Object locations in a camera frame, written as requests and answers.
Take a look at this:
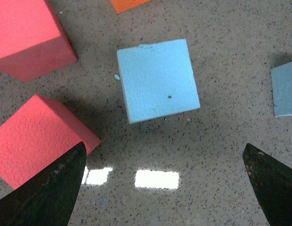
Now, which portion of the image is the orange foam cube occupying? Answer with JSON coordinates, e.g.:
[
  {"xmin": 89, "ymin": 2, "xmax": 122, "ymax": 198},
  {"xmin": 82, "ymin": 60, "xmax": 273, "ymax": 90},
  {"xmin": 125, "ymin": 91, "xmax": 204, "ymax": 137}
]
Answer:
[{"xmin": 110, "ymin": 0, "xmax": 151, "ymax": 14}]

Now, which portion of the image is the red foam cube front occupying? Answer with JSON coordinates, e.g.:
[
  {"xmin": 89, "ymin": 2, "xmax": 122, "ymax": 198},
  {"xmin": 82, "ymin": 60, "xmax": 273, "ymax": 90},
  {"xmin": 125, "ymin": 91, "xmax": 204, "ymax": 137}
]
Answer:
[{"xmin": 0, "ymin": 95, "xmax": 101, "ymax": 189}]

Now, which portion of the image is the light blue embossed foam cube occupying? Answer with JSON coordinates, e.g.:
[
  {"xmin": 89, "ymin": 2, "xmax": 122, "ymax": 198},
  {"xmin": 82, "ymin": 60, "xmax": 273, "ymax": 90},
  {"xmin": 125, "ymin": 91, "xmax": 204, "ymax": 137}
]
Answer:
[{"xmin": 271, "ymin": 62, "xmax": 292, "ymax": 117}]

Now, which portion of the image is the red foam cube rear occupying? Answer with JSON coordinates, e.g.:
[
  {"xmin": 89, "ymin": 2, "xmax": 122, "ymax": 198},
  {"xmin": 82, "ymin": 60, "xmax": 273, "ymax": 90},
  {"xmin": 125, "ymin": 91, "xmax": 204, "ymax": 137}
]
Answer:
[{"xmin": 0, "ymin": 0, "xmax": 77, "ymax": 82}]

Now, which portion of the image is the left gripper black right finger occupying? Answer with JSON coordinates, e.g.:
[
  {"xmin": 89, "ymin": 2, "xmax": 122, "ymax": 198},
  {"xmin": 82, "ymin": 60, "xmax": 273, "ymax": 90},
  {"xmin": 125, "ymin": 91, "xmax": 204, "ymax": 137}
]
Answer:
[{"xmin": 243, "ymin": 143, "xmax": 292, "ymax": 226}]

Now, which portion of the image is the red foam cube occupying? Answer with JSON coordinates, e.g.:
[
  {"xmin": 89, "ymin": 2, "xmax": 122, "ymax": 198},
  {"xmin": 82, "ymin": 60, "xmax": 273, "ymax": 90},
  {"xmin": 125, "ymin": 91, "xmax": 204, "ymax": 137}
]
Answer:
[
  {"xmin": 0, "ymin": 95, "xmax": 101, "ymax": 189},
  {"xmin": 0, "ymin": 0, "xmax": 77, "ymax": 82}
]

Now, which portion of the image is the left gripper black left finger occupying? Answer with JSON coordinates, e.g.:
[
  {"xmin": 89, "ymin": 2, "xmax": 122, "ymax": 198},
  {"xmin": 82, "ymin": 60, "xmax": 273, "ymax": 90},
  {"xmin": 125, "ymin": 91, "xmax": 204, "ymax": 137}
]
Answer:
[{"xmin": 0, "ymin": 142, "xmax": 87, "ymax": 226}]

